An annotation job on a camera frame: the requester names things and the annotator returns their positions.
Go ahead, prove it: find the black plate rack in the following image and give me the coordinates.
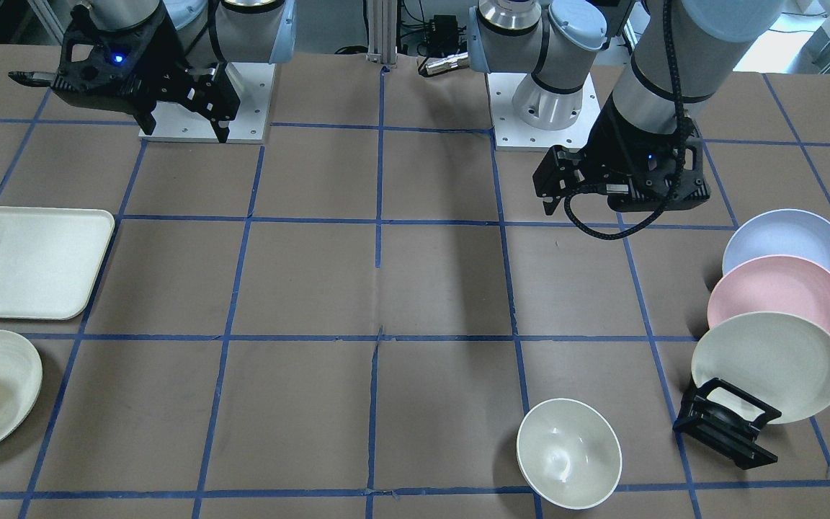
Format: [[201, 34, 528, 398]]
[[672, 378, 782, 470]]

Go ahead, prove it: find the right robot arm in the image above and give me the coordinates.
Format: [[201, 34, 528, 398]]
[[9, 1, 296, 143]]

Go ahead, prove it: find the pink plate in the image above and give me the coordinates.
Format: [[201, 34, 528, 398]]
[[706, 255, 830, 333]]

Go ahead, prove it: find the cream bowl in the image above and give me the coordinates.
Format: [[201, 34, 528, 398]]
[[516, 398, 623, 510]]

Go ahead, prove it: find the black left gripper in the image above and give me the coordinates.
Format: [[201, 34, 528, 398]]
[[535, 115, 711, 216]]

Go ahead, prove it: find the white rectangular tray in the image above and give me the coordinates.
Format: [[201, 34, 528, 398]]
[[0, 206, 115, 321]]

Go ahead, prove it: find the aluminium frame post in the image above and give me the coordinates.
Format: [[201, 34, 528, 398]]
[[365, 0, 399, 68]]

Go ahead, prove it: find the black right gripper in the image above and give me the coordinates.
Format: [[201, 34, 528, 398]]
[[9, 4, 241, 143]]

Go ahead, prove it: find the blue plate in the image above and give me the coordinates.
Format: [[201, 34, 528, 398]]
[[721, 209, 830, 275]]

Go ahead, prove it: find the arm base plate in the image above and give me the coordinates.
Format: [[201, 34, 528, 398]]
[[486, 73, 600, 151], [138, 63, 279, 145]]

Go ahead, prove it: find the cream plate in rack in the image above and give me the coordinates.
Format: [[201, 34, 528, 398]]
[[690, 311, 830, 425]]

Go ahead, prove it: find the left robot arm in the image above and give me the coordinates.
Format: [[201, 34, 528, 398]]
[[467, 1, 782, 214]]

